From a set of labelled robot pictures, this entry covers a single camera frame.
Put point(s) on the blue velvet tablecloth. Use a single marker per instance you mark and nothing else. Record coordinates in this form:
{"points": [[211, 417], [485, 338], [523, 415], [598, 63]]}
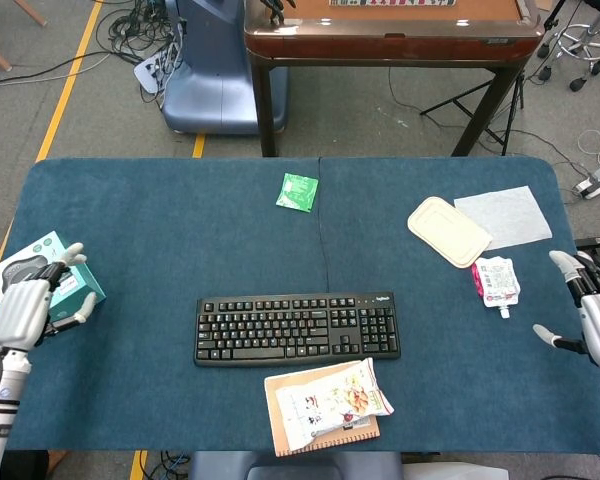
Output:
{"points": [[130, 250]]}

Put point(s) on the teal white product box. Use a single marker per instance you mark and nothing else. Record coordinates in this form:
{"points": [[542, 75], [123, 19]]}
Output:
{"points": [[87, 282]]}

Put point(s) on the white chair wooden legs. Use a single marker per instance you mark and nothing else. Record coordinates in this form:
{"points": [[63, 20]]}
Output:
{"points": [[30, 12]]}

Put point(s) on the grey blue robot torso base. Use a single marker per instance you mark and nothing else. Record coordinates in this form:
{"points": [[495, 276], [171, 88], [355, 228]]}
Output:
{"points": [[290, 470]]}

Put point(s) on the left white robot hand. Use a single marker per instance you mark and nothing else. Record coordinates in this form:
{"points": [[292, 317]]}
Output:
{"points": [[20, 310]]}

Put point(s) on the rolling stool base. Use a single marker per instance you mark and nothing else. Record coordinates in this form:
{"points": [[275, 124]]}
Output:
{"points": [[576, 84]]}

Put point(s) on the green foil packet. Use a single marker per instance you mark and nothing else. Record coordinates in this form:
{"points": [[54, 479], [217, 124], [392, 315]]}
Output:
{"points": [[297, 192]]}

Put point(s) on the brown spiral notebook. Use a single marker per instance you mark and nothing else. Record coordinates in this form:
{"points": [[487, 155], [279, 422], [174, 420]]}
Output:
{"points": [[330, 442]]}

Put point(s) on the white power strip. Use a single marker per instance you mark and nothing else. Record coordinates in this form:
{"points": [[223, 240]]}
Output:
{"points": [[147, 75], [597, 182]]}

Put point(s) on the brown mahjong table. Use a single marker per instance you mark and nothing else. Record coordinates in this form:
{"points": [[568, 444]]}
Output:
{"points": [[380, 45]]}

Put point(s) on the white paper sheet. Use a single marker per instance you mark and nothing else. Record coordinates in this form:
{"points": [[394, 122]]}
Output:
{"points": [[510, 215]]}

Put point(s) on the pink white drink pouch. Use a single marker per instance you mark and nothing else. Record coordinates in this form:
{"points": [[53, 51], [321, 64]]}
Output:
{"points": [[497, 285]]}

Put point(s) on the background robot hand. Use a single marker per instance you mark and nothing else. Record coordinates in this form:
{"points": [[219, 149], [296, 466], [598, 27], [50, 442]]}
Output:
{"points": [[275, 12]]}

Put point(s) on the face-up mahjong tile row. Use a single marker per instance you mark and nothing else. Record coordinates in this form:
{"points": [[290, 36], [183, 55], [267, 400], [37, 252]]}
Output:
{"points": [[390, 3]]}

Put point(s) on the beige pulp tray lid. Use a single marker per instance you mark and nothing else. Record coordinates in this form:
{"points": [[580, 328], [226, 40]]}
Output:
{"points": [[447, 232]]}

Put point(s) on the white snack bag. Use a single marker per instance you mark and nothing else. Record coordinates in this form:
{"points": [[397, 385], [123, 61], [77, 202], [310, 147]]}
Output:
{"points": [[330, 400]]}

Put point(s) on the black keyboard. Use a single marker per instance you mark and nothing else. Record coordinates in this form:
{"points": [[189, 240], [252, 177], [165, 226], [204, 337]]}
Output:
{"points": [[260, 352]]}

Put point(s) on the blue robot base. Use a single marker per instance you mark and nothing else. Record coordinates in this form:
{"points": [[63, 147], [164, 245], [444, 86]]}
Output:
{"points": [[205, 90]]}

